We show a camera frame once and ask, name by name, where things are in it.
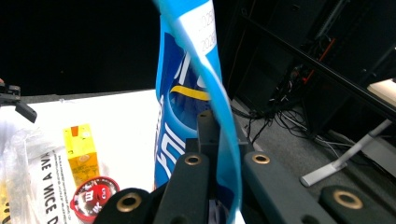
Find clear plastic shopping bag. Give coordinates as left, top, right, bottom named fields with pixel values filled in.
left=0, top=105, right=82, bottom=224

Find black floor cables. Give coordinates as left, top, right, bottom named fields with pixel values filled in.
left=230, top=62, right=337, bottom=147

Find blue snack pouch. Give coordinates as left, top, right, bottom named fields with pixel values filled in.
left=152, top=0, right=244, bottom=224

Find red round can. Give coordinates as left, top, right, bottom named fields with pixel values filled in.
left=69, top=175, right=120, bottom=223

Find yellow juice carton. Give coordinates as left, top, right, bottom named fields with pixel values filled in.
left=63, top=123, right=101, bottom=188

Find white table mat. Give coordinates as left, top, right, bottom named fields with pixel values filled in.
left=18, top=89, right=162, bottom=190

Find white metal stand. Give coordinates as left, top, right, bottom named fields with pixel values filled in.
left=300, top=78, right=396, bottom=188

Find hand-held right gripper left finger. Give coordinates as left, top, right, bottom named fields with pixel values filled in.
left=153, top=110, right=219, bottom=224

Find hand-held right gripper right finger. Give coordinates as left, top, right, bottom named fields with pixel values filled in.
left=233, top=119, right=339, bottom=224

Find black equipment rack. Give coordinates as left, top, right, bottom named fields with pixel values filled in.
left=218, top=0, right=396, bottom=125

